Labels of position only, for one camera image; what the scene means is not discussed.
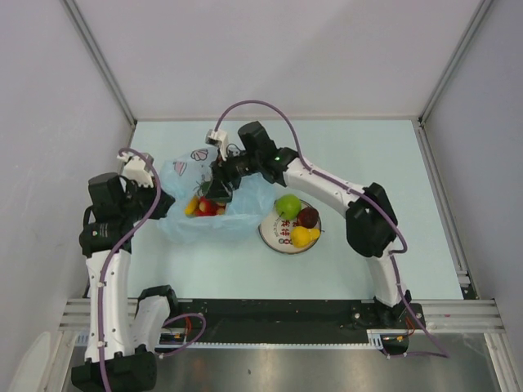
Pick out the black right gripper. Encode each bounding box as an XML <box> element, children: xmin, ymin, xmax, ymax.
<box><xmin>205</xmin><ymin>147</ymin><xmax>261</xmax><ymax>200</ymax></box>

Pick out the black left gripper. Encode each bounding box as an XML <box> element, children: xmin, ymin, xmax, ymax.
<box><xmin>119</xmin><ymin>176</ymin><xmax>174</xmax><ymax>222</ymax></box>

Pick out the red fake cherry bunch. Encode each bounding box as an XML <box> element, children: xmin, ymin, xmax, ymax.
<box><xmin>192</xmin><ymin>197</ymin><xmax>226</xmax><ymax>217</ymax></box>

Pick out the light blue printed plastic bag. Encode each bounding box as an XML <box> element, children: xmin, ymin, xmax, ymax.
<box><xmin>158</xmin><ymin>147</ymin><xmax>276</xmax><ymax>244</ymax></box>

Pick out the round printed white plate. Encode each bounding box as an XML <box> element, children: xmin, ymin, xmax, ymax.
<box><xmin>258</xmin><ymin>199</ymin><xmax>323</xmax><ymax>255</ymax></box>

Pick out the green fake apple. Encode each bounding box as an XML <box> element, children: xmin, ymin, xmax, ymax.
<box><xmin>275</xmin><ymin>194</ymin><xmax>302</xmax><ymax>220</ymax></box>

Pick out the dark brown fake mangosteen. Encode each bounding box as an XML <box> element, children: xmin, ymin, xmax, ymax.
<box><xmin>297</xmin><ymin>207</ymin><xmax>320</xmax><ymax>229</ymax></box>

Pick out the yellow fake fruit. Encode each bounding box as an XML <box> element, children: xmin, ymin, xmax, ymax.
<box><xmin>290</xmin><ymin>226</ymin><xmax>321</xmax><ymax>248</ymax></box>

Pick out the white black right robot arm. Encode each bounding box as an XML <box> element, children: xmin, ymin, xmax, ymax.
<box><xmin>204</xmin><ymin>122</ymin><xmax>411</xmax><ymax>327</ymax></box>

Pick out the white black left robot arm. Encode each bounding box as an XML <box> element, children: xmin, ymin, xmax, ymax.
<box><xmin>71</xmin><ymin>172</ymin><xmax>181</xmax><ymax>391</ymax></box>

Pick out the yellow fake lemon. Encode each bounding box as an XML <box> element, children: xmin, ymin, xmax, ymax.
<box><xmin>185</xmin><ymin>196</ymin><xmax>199</xmax><ymax>216</ymax></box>

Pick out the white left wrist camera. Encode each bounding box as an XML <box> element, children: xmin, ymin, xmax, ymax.
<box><xmin>117</xmin><ymin>149</ymin><xmax>155</xmax><ymax>189</ymax></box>

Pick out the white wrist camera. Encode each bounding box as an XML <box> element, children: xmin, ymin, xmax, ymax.
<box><xmin>205</xmin><ymin>129</ymin><xmax>229</xmax><ymax>161</ymax></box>
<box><xmin>117</xmin><ymin>149</ymin><xmax>155</xmax><ymax>189</ymax></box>

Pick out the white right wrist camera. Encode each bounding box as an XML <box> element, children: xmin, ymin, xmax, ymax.
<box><xmin>205</xmin><ymin>129</ymin><xmax>229</xmax><ymax>161</ymax></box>

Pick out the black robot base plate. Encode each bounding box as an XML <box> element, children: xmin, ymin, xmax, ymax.
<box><xmin>172</xmin><ymin>299</ymin><xmax>425</xmax><ymax>350</ymax></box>

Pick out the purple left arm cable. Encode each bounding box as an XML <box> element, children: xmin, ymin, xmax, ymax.
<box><xmin>96</xmin><ymin>149</ymin><xmax>207</xmax><ymax>392</ymax></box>

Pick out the white slotted cable duct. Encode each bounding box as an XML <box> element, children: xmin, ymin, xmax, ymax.
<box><xmin>367</xmin><ymin>330</ymin><xmax>387</xmax><ymax>351</ymax></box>

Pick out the aluminium frame rail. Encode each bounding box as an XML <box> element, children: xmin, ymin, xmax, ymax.
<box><xmin>418</xmin><ymin>300</ymin><xmax>505</xmax><ymax>334</ymax></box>

